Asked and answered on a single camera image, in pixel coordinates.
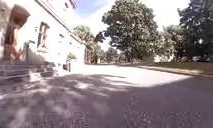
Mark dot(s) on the pale kerb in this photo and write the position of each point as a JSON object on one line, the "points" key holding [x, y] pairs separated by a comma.
{"points": [[174, 71]]}

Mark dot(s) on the dark large tree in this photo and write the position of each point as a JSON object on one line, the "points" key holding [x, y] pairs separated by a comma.
{"points": [[200, 26]]}

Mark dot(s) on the large broad tree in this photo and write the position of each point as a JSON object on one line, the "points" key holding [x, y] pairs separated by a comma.
{"points": [[132, 28]]}

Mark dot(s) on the pale building with steps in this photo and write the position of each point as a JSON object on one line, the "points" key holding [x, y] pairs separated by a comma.
{"points": [[44, 36]]}

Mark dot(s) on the grey asphalt yard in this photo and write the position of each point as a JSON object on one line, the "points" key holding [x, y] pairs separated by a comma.
{"points": [[107, 100]]}

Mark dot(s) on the small bush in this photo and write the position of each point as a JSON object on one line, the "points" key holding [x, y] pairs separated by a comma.
{"points": [[71, 56]]}

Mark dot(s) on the grass strip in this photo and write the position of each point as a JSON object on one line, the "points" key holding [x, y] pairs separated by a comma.
{"points": [[190, 66]]}

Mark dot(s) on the group of small trees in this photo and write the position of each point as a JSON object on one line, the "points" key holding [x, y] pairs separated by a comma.
{"points": [[90, 45]]}

